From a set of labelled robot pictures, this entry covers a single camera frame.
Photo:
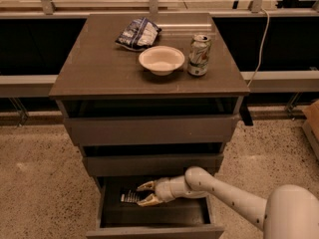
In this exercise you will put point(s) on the metal window railing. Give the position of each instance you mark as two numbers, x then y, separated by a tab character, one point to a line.
153	4

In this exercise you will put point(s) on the blue white chip bag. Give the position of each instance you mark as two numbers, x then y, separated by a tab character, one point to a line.
140	34

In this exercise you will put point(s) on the cardboard box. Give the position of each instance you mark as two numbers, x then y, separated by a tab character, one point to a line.
311	126

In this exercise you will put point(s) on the white bowl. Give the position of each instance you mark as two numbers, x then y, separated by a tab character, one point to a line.
161	60

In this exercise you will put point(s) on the grey drawer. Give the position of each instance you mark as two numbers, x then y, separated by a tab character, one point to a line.
164	130
180	219
158	164

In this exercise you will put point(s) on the grey middle drawer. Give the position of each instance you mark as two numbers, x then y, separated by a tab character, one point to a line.
158	164

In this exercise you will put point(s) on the grey top drawer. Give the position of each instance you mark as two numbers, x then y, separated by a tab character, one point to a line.
164	130

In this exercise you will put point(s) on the green white soda can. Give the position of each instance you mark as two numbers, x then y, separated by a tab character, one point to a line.
199	55

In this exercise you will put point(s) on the grey drawer cabinet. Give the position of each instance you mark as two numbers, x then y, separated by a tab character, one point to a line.
103	80

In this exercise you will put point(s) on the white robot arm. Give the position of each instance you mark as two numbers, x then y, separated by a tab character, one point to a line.
289	212

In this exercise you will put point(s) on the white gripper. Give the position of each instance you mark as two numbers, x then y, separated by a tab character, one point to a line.
162	189

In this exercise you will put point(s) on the grey bottom drawer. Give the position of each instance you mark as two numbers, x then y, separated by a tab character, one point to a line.
180	219

